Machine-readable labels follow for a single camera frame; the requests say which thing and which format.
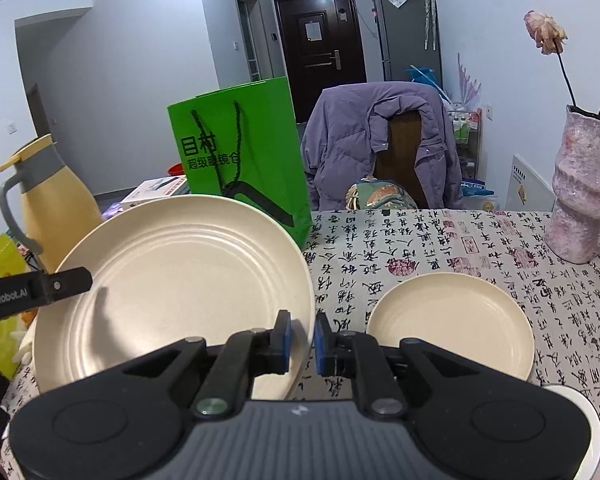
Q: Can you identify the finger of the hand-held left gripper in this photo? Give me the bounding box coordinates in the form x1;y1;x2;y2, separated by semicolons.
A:
41;267;94;306

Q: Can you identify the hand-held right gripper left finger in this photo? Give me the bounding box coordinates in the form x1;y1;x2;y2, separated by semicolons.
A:
115;309;293;418

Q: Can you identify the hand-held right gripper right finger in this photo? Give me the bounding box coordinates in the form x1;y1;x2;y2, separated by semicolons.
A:
315;311;481;418

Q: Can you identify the large cream plate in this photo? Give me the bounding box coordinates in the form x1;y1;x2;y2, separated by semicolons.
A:
32;195;316;401

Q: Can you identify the small cream plate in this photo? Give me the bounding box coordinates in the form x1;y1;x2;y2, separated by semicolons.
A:
366;272;536;383

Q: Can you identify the pair of white gloves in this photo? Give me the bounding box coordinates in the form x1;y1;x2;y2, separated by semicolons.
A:
11;327;35;363

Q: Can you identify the yellow thermos jug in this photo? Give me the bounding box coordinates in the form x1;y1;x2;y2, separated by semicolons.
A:
0;134;103;281

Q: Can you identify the purple tissue pack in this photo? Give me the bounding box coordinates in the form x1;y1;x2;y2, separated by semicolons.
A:
101;199;132;222

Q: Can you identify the flat white box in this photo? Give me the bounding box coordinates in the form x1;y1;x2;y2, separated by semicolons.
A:
120;176;188;211

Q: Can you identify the calligraphy printed tablecloth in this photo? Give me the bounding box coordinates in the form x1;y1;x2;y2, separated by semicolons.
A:
0;208;600;480

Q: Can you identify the patterned cushion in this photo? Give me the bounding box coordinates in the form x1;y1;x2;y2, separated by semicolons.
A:
342;177;418;211

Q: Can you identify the purple puffer jacket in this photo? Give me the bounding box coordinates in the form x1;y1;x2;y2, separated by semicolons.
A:
300;81;465;211

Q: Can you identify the green paper bag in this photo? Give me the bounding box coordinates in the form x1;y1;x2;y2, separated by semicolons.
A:
167;76;313;251

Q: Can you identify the wooden chair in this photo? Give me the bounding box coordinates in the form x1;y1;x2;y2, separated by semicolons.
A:
375;110;431;208

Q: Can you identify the blue and white package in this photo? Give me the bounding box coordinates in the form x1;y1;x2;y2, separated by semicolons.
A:
462;180;498;211

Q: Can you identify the white appliance box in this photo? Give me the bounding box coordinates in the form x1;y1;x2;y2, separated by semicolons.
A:
511;154;561;211

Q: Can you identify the dark entrance door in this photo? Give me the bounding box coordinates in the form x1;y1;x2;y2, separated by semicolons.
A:
274;0;368;122

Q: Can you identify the blue plastic bag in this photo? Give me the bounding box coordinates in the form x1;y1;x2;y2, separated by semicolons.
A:
405;64;443;92

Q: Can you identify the pink ceramic vase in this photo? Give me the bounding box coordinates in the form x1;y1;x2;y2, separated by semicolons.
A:
544;105;600;265

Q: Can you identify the grey interior door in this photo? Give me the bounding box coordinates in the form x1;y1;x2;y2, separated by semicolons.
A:
232;0;275;83

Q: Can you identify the grey refrigerator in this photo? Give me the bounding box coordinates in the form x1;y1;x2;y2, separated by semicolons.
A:
370;0;443;86

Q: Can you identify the bunch of dried roses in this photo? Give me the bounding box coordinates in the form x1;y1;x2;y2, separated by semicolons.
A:
524;10;600;126

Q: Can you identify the wire storage rack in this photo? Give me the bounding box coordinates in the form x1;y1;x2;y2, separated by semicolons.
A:
445;102;483;183

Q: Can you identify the purple wall decal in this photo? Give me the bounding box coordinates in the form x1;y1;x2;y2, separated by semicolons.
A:
456;52;482;108

